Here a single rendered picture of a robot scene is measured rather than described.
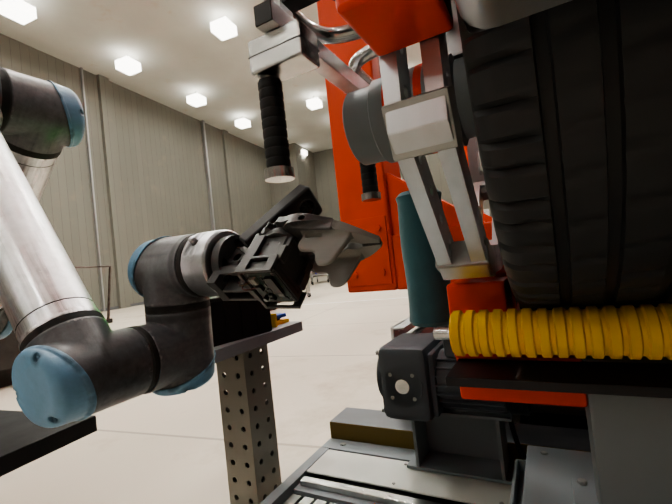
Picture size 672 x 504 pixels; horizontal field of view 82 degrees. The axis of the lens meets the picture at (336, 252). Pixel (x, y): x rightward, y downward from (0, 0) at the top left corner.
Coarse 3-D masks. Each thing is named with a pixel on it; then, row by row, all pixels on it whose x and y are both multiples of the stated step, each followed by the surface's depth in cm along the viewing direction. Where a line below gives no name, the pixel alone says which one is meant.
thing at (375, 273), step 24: (336, 24) 119; (336, 48) 119; (360, 48) 115; (336, 96) 119; (336, 120) 120; (336, 144) 120; (336, 168) 120; (360, 168) 116; (384, 168) 114; (360, 192) 116; (384, 192) 113; (360, 216) 117; (384, 216) 113; (384, 240) 113; (360, 264) 117; (384, 264) 113; (360, 288) 117; (384, 288) 114
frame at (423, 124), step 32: (384, 64) 38; (448, 64) 38; (384, 96) 38; (416, 96) 37; (448, 96) 35; (416, 128) 37; (448, 128) 36; (416, 160) 40; (448, 160) 38; (416, 192) 42; (480, 192) 80; (480, 224) 46; (448, 256) 48; (480, 256) 47
